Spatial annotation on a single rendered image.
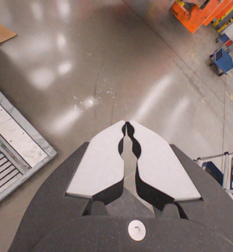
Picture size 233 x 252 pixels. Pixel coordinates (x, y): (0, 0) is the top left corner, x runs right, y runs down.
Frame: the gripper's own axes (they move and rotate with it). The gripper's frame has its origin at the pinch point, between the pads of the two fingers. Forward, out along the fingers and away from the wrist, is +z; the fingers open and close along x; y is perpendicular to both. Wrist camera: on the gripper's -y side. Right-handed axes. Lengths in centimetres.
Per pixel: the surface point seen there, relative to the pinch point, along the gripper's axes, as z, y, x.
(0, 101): 74, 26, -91
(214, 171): 96, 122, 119
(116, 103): 135, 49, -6
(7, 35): 138, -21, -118
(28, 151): 53, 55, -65
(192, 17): 304, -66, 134
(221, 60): 415, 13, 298
